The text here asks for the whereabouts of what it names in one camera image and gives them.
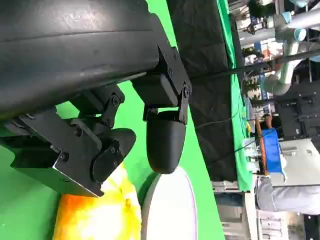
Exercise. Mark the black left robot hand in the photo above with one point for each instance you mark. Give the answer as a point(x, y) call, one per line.
point(62, 62)

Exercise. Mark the orange white toy bread roll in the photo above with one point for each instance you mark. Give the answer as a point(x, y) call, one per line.
point(100, 217)

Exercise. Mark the black backdrop cloth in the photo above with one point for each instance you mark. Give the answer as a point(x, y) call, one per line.
point(210, 100)

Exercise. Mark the green table cloth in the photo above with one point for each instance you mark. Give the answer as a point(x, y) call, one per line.
point(30, 220)

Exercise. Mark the lilac plate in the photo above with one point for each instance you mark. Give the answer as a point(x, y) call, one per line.
point(170, 207)

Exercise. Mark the blue bin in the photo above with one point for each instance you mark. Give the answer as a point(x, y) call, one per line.
point(271, 152)

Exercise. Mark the grey cabinet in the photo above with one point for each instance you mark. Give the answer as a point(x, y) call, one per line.
point(300, 162)

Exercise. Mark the person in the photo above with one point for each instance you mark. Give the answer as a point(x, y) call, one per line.
point(287, 197)

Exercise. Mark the black machine frame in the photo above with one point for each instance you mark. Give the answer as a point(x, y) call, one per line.
point(300, 112)

